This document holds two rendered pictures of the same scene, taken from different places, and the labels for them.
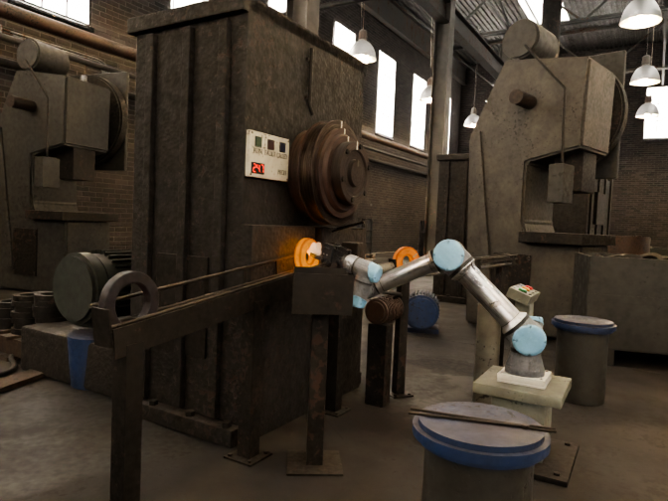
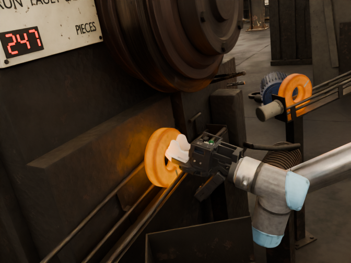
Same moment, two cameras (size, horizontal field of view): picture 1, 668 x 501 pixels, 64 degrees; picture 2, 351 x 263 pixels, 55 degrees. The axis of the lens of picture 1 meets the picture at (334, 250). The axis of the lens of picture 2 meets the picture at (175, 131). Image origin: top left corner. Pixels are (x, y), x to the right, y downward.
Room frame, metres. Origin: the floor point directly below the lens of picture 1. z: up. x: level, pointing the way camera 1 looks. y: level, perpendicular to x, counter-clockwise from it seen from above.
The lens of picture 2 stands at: (1.53, 0.03, 1.12)
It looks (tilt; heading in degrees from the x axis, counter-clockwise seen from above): 21 degrees down; 4
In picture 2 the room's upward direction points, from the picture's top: 10 degrees counter-clockwise
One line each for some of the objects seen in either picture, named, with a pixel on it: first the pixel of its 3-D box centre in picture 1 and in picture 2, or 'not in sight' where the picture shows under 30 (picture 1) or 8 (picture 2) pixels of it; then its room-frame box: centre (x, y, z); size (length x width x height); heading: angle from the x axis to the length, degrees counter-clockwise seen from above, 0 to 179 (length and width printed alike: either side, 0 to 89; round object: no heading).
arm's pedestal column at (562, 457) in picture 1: (521, 421); not in sight; (2.12, -0.78, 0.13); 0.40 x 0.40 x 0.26; 60
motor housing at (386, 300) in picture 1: (383, 349); (281, 210); (2.68, -0.27, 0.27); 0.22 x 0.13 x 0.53; 149
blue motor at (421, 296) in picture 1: (421, 309); (277, 91); (4.61, -0.78, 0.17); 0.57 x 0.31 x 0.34; 169
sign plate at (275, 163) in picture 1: (268, 157); (45, 6); (2.23, 0.28, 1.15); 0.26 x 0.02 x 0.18; 149
